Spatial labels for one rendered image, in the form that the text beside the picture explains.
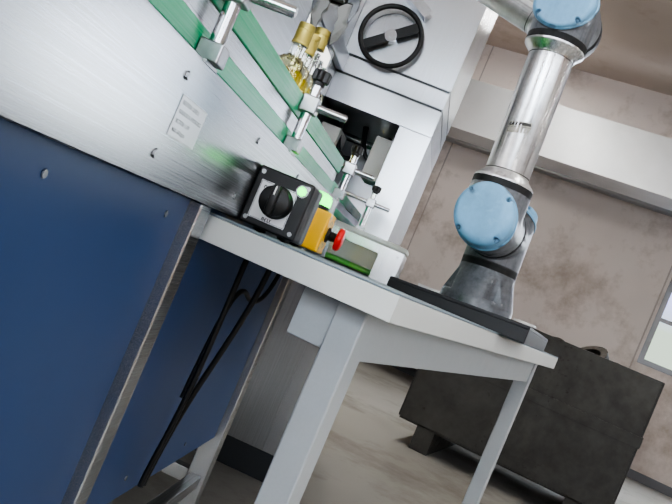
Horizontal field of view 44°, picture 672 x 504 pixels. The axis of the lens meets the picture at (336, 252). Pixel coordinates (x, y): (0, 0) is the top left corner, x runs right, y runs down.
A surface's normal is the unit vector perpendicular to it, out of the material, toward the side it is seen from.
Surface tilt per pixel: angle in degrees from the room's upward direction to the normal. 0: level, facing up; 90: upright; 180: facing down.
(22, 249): 90
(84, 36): 90
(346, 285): 90
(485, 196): 96
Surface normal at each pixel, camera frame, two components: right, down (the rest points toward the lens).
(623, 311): -0.36, -0.16
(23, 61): 0.91, 0.39
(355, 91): -0.11, -0.06
